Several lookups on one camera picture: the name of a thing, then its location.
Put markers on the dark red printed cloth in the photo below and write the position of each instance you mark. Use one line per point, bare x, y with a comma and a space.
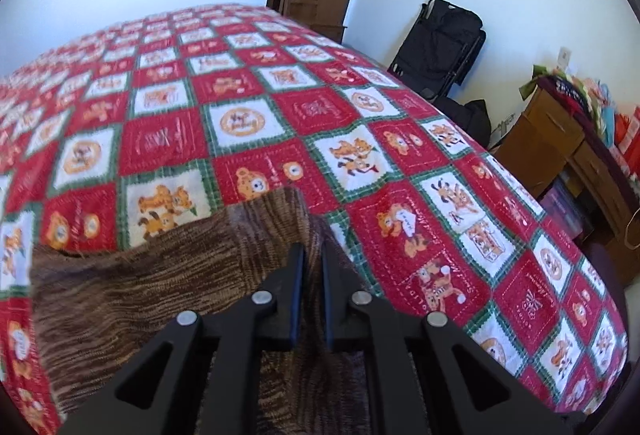
570, 95

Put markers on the black bag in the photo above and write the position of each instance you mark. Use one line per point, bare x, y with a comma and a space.
470, 120

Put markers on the green cloth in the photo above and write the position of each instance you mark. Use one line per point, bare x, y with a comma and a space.
532, 80

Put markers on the red printed bed blanket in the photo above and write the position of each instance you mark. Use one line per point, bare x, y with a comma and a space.
325, 115

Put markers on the teal bag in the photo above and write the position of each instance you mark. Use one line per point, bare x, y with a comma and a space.
606, 125

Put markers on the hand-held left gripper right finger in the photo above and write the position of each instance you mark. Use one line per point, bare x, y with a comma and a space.
328, 295

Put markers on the wooden desk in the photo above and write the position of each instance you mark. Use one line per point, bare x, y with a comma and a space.
540, 135

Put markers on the orange bag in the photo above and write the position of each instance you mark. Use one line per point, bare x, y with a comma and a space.
627, 135

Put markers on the clear plastic storage box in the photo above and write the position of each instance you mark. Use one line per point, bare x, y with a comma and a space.
567, 212

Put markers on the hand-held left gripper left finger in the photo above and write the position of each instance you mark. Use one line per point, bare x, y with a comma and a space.
296, 295

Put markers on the black folded chair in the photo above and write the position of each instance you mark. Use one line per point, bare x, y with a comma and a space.
440, 45

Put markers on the brown knitted sweater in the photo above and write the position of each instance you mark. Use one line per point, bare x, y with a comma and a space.
150, 275

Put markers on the white wall socket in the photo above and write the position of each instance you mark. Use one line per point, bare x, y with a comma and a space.
564, 56

